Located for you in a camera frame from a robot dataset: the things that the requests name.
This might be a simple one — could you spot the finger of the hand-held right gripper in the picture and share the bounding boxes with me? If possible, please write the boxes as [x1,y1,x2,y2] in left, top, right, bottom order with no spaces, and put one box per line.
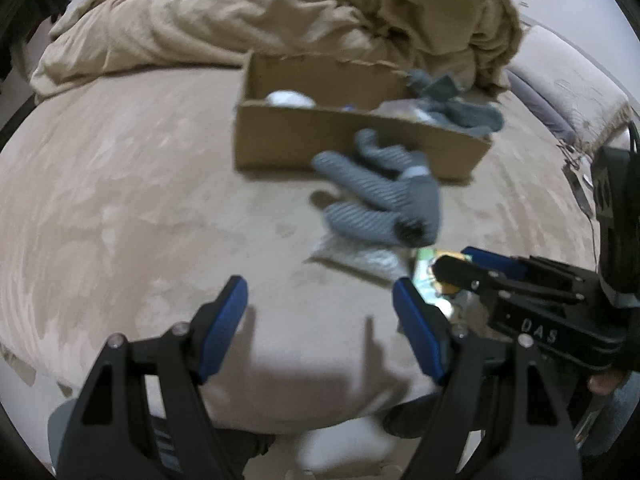
[460,246,601,286]
[432,255,586,307]

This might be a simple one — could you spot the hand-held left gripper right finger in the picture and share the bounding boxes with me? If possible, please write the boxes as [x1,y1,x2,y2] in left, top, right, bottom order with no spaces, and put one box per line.
[392,276,584,480]

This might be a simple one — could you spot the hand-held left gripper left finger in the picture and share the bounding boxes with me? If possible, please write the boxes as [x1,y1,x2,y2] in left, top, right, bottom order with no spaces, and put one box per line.
[57,275,249,480]

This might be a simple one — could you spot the green snack packet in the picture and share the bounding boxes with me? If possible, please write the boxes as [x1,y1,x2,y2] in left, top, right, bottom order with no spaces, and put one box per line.
[412,247,482,322]

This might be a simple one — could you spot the person's right hand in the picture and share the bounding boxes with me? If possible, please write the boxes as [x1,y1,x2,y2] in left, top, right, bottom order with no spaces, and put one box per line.
[588,373,623,397]

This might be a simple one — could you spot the dark shoe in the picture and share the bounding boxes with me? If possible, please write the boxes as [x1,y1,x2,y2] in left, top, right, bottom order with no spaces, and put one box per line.
[220,432,277,468]
[382,400,443,438]

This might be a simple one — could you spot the clear plastic packet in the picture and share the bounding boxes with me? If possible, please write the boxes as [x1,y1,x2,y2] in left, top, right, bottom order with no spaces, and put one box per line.
[306,237,402,282]

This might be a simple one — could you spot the grey striped sock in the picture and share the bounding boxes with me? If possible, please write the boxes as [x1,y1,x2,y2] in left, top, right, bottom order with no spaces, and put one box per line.
[312,151,444,241]
[322,204,437,249]
[354,129,432,177]

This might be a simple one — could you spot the beige bed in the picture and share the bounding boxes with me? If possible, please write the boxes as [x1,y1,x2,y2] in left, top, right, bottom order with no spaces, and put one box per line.
[0,60,603,436]

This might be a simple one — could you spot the plain grey sock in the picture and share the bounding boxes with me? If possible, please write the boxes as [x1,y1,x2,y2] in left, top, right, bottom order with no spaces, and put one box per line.
[406,70,505,137]

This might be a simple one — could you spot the clear plastic bag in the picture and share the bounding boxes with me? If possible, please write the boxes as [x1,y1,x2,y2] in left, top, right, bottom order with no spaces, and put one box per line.
[376,100,442,124]

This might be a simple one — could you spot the cardboard box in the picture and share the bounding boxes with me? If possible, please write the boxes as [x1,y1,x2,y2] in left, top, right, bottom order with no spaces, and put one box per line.
[234,52,493,183]

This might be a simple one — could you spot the light grey pillow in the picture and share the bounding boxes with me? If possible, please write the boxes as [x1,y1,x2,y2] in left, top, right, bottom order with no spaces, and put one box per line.
[505,24,632,147]

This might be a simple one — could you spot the white round item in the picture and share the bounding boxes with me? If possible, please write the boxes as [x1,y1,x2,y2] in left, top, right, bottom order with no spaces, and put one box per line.
[265,90,317,109]

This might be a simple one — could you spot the beige blanket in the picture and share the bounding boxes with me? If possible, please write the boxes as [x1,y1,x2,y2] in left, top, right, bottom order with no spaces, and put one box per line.
[30,0,524,100]

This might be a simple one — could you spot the dark hanging clothes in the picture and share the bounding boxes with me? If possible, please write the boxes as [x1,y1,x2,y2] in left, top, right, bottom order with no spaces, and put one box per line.
[0,0,70,83]

